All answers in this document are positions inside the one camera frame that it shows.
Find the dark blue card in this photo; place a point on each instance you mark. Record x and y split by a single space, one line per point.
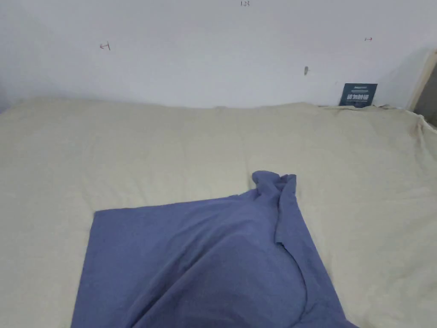
358 95

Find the pale wooden frame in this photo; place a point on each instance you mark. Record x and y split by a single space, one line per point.
423 78

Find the bed with beige sheet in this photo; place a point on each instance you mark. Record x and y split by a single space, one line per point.
136 153

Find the blue shirt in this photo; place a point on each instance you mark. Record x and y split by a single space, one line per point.
205 259

